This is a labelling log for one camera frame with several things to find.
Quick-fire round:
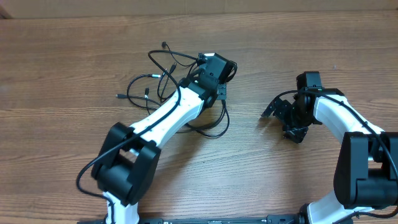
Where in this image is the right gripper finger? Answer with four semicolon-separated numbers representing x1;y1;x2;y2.
283;127;308;144
261;98;283;118

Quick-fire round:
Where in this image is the black USB-A cable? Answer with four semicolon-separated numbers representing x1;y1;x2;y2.
155;42;231;139

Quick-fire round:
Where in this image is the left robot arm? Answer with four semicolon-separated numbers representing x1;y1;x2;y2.
91;53;237;223

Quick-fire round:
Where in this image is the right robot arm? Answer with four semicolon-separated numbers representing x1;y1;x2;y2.
261;71;397;223

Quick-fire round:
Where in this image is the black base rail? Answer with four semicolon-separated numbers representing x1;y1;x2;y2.
77;213;354;224

